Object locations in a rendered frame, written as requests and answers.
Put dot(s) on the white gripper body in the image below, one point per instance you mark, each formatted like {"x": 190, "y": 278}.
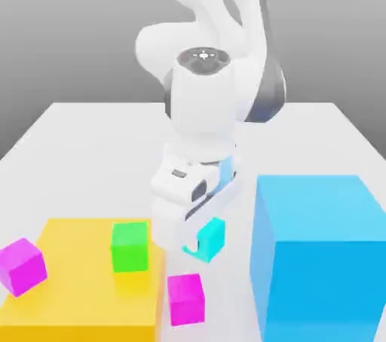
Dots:
{"x": 172, "y": 227}

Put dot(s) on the small cyan cube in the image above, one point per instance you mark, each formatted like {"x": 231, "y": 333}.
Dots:
{"x": 212, "y": 238}

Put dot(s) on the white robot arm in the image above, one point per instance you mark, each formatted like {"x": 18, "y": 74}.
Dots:
{"x": 202, "y": 107}

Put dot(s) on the small green cube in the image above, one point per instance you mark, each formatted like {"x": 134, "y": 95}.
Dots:
{"x": 129, "y": 248}

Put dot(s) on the small magenta cube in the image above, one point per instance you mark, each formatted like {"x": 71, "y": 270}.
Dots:
{"x": 186, "y": 299}
{"x": 22, "y": 268}

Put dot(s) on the large yellow box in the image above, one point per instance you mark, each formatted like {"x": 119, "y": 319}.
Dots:
{"x": 75, "y": 296}

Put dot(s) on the large blue box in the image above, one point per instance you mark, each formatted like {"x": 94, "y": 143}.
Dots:
{"x": 325, "y": 257}

